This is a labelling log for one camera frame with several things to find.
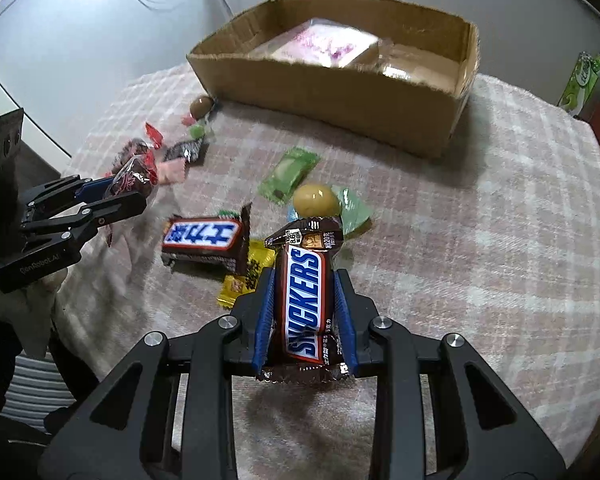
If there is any pink plaid cloth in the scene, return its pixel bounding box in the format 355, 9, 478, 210
55, 62, 600, 480

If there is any small red candy wrapper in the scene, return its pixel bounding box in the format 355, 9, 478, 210
144, 121, 165, 151

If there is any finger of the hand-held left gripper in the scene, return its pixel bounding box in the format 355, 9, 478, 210
22, 175, 118, 222
20, 192, 147, 257

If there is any golden egg snack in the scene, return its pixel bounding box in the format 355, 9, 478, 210
292, 183, 340, 219

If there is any brown chocolate bar blue label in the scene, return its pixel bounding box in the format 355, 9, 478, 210
161, 203, 253, 276
257, 216, 354, 384

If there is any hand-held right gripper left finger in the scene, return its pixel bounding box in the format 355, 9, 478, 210
37, 267, 276, 480

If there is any clear plastic snack packet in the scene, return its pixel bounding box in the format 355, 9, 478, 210
377, 40, 463, 83

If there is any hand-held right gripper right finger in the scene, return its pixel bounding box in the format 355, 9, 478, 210
332, 267, 568, 480

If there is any brown egg snack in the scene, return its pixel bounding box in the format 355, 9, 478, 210
189, 95, 214, 119

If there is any red clear snack packet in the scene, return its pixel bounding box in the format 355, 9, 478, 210
112, 138, 156, 171
102, 156, 160, 202

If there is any black packet white print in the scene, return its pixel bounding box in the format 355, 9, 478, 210
162, 139, 209, 165

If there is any yellow candy packet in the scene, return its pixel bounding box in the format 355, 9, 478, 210
217, 240, 277, 308

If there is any striped grey cloth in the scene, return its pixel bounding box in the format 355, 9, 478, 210
0, 354, 77, 432

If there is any pink candy packet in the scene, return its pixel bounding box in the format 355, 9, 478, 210
156, 159, 189, 187

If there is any green crinkled snack packet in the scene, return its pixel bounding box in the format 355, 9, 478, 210
330, 187, 374, 239

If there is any light green snack packet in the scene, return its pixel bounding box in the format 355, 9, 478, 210
257, 146, 321, 205

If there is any bagged sliced bread pink print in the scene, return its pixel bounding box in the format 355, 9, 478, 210
274, 18, 382, 69

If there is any cardboard box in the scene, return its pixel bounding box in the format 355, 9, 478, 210
186, 0, 481, 159

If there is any person's left hand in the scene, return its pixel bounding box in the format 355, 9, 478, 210
0, 269, 69, 357

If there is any green tissue box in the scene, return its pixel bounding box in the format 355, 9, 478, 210
557, 51, 600, 116

